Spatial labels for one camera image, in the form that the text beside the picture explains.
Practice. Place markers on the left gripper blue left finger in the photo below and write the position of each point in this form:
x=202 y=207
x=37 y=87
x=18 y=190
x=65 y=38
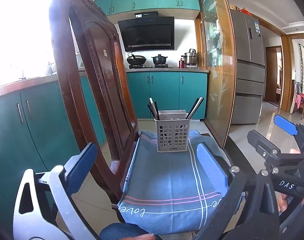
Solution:
x=33 y=218

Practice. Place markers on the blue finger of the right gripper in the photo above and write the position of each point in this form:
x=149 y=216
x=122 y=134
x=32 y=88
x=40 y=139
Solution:
x=295 y=130
x=269 y=151

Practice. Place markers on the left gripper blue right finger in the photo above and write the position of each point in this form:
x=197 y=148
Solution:
x=247 y=209

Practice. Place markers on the black slim chopstick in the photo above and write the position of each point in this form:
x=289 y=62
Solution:
x=156 y=108

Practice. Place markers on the silver metal chopstick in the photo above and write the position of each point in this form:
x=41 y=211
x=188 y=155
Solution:
x=152 y=105

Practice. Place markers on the silver white chopstick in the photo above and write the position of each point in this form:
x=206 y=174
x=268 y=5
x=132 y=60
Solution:
x=192 y=109

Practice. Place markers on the person's right hand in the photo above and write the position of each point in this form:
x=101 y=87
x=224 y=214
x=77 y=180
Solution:
x=282 y=202

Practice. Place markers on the person's left hand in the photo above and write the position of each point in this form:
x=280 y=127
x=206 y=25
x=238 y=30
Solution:
x=141 y=237

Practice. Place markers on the clothes rack with garments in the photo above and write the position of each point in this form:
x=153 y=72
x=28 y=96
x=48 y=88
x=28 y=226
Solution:
x=297 y=105

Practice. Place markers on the silver multi-door refrigerator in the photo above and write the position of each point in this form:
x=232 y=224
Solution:
x=250 y=71

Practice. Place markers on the brown wooden interior door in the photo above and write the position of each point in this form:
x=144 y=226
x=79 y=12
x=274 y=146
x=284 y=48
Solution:
x=274 y=76

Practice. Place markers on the blue jeans leg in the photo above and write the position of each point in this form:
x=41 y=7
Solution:
x=118 y=231

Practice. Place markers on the blue striped cloth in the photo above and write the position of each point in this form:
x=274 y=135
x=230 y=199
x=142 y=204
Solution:
x=166 y=193

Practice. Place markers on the beige plastic utensil holder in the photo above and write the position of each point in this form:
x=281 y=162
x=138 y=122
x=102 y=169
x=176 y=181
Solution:
x=172 y=129

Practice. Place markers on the wooden framed glass door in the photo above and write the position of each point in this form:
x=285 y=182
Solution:
x=217 y=53

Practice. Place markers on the stainless steel pot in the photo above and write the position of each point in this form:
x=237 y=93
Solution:
x=190 y=58

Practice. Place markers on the red thermos bottle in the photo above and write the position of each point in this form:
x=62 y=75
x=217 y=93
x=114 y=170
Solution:
x=181 y=63

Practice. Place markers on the black cooking pot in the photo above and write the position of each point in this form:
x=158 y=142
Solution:
x=159 y=59

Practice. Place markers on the carved dark wooden chair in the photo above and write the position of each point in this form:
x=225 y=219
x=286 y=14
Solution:
x=81 y=25

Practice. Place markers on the black wok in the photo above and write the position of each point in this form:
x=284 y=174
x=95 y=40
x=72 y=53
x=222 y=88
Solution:
x=136 y=59

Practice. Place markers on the black range hood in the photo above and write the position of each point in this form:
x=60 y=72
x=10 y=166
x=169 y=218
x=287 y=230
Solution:
x=148 y=33

